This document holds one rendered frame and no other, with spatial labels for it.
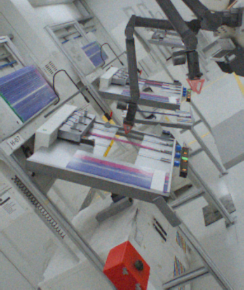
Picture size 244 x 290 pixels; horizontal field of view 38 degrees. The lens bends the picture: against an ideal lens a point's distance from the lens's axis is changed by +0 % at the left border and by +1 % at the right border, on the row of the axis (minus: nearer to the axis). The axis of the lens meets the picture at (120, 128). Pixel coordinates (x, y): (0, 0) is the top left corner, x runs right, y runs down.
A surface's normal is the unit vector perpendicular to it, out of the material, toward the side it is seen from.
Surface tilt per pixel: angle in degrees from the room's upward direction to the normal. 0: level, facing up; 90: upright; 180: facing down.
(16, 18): 90
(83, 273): 90
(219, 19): 90
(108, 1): 90
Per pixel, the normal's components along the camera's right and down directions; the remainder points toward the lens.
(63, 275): -0.19, 0.36
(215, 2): 0.00, 0.22
